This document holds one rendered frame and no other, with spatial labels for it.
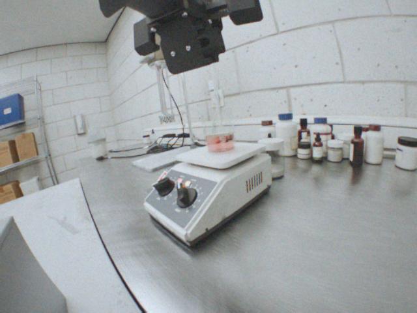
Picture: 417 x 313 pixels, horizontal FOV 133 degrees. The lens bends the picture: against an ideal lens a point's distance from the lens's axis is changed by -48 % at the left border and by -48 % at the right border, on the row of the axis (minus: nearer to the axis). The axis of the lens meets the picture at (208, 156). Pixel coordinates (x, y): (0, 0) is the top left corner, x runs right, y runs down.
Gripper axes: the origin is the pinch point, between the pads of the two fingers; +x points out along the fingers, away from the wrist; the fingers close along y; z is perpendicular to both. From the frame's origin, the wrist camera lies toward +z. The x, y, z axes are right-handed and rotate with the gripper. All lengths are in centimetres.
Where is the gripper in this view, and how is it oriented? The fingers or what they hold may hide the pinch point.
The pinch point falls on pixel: (204, 30)
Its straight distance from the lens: 30.4
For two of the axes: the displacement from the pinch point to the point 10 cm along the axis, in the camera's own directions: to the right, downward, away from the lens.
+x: 3.8, -2.5, 8.9
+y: 9.1, -0.2, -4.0
